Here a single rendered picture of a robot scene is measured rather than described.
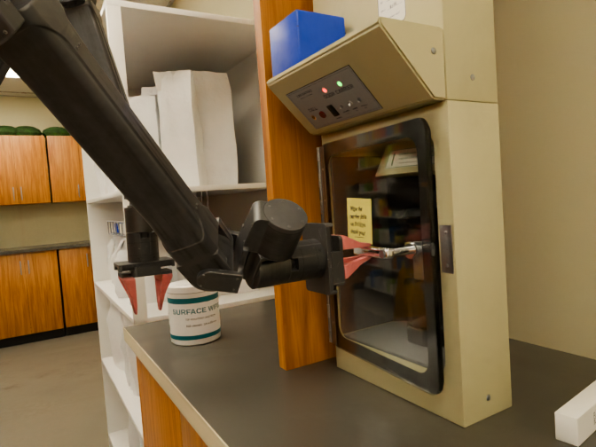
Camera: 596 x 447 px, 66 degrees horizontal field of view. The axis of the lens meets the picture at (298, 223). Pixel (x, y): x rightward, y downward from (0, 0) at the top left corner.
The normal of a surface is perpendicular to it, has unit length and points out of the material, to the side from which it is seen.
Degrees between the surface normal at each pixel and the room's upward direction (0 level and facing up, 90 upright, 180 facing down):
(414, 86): 135
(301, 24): 90
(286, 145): 90
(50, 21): 74
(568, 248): 90
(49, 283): 90
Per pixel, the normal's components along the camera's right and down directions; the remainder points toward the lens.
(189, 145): -0.13, 0.17
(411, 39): 0.50, 0.01
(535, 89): -0.86, 0.09
